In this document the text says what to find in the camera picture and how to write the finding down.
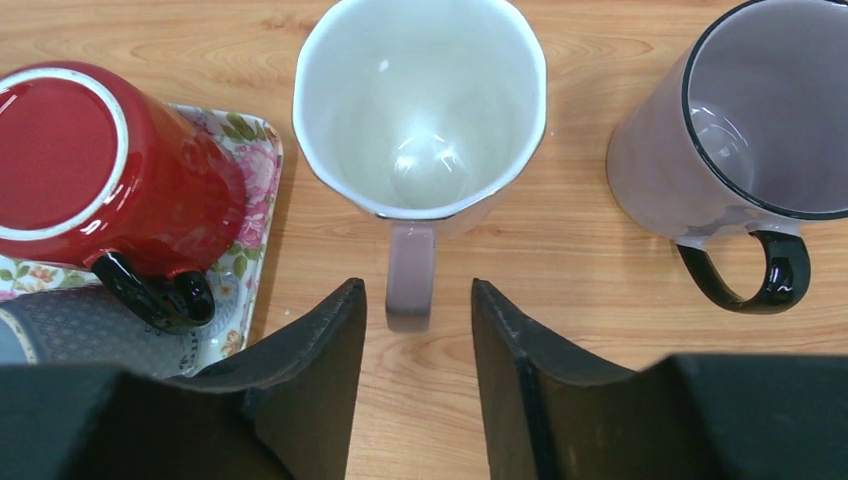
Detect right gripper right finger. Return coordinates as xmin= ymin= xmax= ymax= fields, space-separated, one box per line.
xmin=471 ymin=279 xmax=847 ymax=479

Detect grey blue mug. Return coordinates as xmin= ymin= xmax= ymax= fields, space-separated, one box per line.
xmin=1 ymin=285 xmax=200 ymax=378

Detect red mug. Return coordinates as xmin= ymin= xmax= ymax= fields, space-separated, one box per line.
xmin=1 ymin=61 xmax=248 ymax=334

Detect pink faceted mug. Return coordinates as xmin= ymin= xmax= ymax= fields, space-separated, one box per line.
xmin=292 ymin=1 xmax=547 ymax=333

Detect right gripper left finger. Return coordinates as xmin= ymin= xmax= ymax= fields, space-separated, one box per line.
xmin=1 ymin=278 xmax=367 ymax=479

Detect mauve mug black handle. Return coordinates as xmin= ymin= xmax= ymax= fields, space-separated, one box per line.
xmin=606 ymin=1 xmax=847 ymax=315

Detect floral serving tray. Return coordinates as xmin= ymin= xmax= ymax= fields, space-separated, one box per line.
xmin=1 ymin=104 xmax=284 ymax=372

